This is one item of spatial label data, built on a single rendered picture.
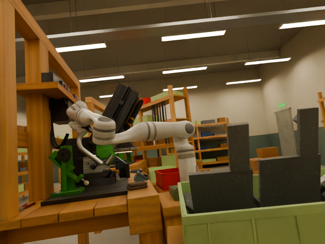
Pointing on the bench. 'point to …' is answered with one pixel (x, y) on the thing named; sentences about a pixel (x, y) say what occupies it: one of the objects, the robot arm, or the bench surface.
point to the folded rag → (137, 185)
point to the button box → (140, 177)
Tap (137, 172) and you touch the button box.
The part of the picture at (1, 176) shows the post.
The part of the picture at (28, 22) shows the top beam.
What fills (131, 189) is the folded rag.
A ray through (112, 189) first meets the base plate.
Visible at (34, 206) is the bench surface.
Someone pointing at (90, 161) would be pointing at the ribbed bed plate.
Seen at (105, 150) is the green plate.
